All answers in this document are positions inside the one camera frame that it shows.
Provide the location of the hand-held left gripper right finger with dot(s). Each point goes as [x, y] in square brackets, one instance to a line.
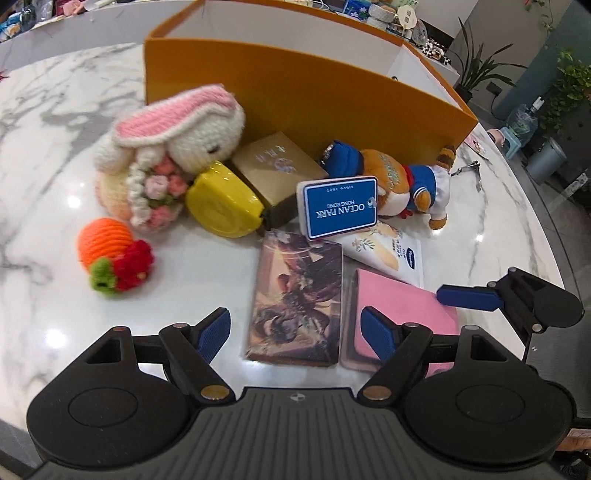
[376, 335]

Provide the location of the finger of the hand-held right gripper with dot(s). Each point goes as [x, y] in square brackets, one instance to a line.
[466, 298]

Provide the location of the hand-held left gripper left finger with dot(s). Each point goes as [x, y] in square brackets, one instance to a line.
[214, 335]

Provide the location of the white printed packet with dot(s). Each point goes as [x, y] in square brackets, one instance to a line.
[398, 258]

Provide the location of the illustrated flat box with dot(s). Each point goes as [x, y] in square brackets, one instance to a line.
[295, 300]

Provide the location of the brown plush in sailor suit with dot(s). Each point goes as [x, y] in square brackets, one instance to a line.
[425, 184]

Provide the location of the blue white rectangular tag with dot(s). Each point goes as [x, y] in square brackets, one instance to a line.
[339, 206]

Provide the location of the yellow tape measure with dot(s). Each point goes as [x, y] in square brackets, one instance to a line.
[221, 198]

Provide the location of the orange red crocheted toy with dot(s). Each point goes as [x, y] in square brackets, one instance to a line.
[101, 242]

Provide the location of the pink printed card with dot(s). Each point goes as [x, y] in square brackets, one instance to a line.
[476, 145]

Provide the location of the grey trash bin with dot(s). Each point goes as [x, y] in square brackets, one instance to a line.
[547, 159]

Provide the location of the gold brown small box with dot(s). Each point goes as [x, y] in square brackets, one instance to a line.
[272, 161]

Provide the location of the clear water jug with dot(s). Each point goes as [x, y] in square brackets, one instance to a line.
[524, 122]

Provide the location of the crocheted white pink bunny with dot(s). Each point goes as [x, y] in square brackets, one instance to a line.
[203, 134]

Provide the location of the long-leaf potted plant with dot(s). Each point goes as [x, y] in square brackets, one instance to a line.
[465, 91]

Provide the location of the bushy green plant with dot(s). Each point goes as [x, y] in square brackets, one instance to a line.
[570, 87]

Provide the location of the large orange cardboard box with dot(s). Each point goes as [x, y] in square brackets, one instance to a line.
[300, 92]

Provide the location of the assorted small trinkets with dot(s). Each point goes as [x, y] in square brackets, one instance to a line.
[397, 16]

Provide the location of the pile of colourful packets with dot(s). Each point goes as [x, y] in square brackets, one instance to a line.
[41, 16]

